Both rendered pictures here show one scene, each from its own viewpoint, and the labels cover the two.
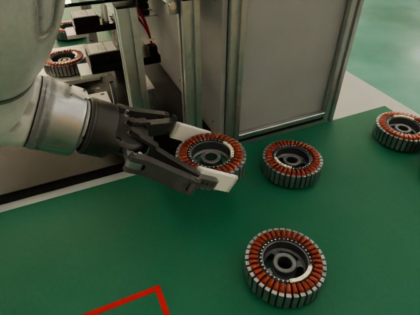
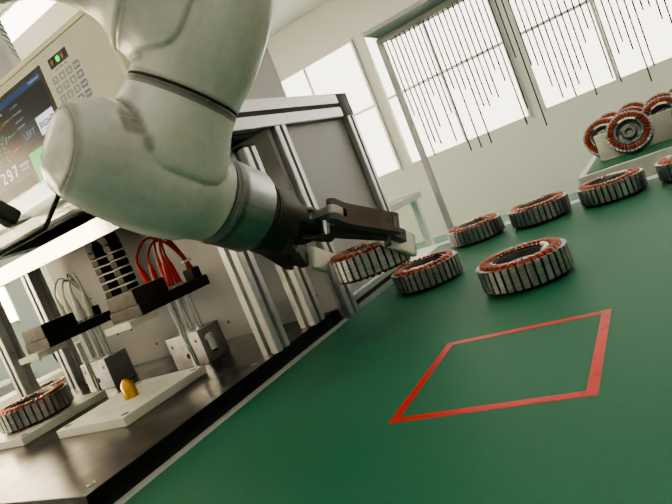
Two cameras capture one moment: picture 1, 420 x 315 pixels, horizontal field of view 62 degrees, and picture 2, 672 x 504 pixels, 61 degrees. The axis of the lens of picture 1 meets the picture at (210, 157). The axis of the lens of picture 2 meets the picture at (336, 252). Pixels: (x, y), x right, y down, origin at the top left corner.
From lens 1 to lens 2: 0.56 m
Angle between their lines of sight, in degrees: 46
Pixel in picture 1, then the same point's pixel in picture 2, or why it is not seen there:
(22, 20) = not seen: outside the picture
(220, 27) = (280, 172)
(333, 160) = not seen: hidden behind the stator
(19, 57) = (265, 34)
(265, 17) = (308, 160)
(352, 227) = not seen: hidden behind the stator
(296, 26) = (332, 169)
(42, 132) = (248, 185)
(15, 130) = (227, 179)
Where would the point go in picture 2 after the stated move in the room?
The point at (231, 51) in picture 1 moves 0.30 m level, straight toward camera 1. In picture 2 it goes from (302, 190) to (424, 132)
